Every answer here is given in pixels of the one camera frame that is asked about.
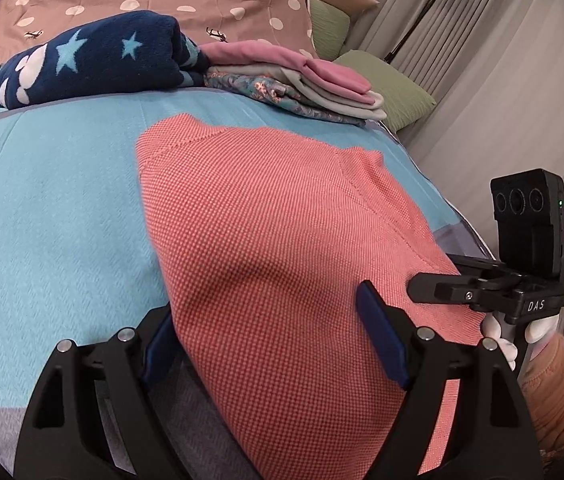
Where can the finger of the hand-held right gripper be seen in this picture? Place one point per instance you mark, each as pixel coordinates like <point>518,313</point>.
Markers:
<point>476,263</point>
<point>461,291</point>

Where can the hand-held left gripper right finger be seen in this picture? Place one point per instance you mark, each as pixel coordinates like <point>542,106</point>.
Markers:
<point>380,330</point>

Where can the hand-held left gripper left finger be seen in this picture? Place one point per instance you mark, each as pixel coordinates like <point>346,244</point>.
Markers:
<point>159,347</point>

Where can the coral knit garment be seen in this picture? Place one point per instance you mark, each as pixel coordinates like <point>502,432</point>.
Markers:
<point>287,240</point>

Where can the person's right forearm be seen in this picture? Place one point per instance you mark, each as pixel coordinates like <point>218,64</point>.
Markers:
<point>561,400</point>

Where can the person's right hand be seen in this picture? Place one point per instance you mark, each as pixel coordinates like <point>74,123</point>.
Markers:
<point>492,329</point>

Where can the light grey curtain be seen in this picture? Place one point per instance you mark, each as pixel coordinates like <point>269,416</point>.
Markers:
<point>511,85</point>

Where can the turquoise bed blanket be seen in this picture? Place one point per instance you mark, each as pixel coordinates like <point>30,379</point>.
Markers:
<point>62,210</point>

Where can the large green pillow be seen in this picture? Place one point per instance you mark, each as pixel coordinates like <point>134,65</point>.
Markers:
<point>396,90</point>

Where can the grey folded cloth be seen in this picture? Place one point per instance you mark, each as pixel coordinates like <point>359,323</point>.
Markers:
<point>324,94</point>

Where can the small green pillow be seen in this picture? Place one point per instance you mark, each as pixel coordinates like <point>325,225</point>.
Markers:
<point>329,30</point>

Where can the paisley patterned folded cloth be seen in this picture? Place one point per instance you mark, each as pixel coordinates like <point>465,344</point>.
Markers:
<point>252,85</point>

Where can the pink folded cloth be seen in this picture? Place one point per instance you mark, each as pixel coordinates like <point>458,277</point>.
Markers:
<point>272,55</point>

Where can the navy star fleece blanket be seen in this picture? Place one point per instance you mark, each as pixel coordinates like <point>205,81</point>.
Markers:
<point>102,60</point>

